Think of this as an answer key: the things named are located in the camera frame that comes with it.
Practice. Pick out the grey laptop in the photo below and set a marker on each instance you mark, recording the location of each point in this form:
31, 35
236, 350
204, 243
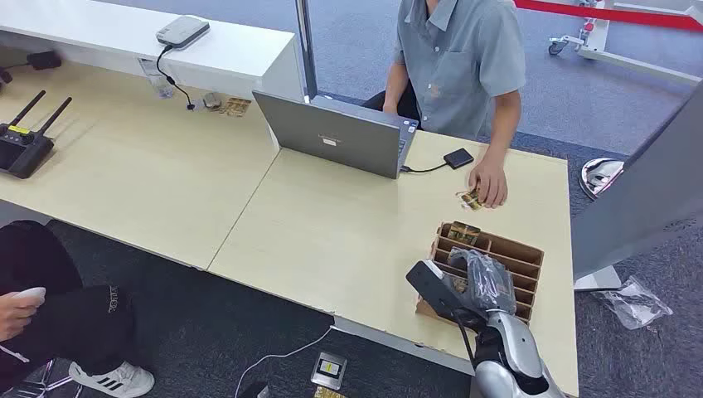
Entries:
335, 137

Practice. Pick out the person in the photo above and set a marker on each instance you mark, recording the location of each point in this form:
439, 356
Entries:
456, 60
60, 318

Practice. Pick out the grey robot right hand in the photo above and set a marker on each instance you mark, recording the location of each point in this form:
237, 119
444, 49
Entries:
489, 283

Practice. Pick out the person's left hand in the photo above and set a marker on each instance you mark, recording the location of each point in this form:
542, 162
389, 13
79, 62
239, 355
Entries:
490, 184

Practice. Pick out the grey box device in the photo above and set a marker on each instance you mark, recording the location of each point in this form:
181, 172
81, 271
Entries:
183, 31

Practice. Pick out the gold patterned card stack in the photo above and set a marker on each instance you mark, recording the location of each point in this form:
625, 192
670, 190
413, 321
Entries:
236, 107
469, 200

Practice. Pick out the red barrier belt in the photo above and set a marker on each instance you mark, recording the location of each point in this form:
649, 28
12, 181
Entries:
615, 15

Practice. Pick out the black remote controller with antennas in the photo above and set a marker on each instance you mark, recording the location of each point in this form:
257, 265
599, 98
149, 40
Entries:
22, 151

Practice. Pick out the white handheld device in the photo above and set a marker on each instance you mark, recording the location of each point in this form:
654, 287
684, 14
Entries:
30, 294

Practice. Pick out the person's left forearm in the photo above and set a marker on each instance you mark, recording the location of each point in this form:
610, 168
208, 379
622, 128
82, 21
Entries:
504, 123

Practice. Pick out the clear plastic cup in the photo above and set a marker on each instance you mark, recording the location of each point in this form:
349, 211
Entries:
159, 82

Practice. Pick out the large grey panel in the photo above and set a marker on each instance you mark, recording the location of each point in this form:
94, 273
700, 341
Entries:
637, 203

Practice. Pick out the metal pole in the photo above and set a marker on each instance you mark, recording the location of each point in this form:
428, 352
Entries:
306, 49

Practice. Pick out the black power adapter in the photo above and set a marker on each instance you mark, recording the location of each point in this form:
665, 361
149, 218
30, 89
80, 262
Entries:
45, 60

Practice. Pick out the metal chair legs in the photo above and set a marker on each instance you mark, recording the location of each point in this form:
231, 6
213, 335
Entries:
46, 382

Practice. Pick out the person's right forearm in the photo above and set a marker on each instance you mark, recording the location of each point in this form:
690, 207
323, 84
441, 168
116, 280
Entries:
396, 85

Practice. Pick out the black external drive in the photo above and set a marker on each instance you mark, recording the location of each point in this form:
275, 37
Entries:
458, 158

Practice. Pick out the person's hand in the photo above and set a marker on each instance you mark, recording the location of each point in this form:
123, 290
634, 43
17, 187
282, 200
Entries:
14, 318

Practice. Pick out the chrome round base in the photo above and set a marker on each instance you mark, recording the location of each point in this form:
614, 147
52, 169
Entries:
600, 176

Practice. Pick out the white counter shelf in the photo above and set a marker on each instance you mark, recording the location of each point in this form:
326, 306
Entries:
110, 38

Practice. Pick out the white wheeled frame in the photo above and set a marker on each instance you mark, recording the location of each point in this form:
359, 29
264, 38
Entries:
596, 46

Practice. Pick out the black white wrist camera box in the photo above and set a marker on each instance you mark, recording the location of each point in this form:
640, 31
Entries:
431, 283

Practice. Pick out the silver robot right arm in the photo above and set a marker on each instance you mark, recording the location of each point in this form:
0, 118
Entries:
513, 351

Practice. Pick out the black floor object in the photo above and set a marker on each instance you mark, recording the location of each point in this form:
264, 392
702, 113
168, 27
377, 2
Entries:
254, 391

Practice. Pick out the clear plastic bag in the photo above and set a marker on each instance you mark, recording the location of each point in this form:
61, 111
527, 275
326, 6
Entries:
634, 305

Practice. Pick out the metal floor socket box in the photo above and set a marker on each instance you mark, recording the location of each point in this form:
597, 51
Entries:
329, 369

